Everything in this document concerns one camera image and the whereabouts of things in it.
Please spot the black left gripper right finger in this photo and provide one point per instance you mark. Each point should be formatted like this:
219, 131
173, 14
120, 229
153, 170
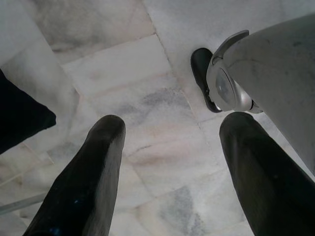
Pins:
270, 191

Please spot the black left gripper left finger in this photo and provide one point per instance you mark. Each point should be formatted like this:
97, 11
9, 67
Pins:
78, 191

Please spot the black printed garment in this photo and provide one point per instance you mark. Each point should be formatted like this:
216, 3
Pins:
19, 118

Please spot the black robot left foot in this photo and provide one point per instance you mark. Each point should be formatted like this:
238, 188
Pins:
199, 64

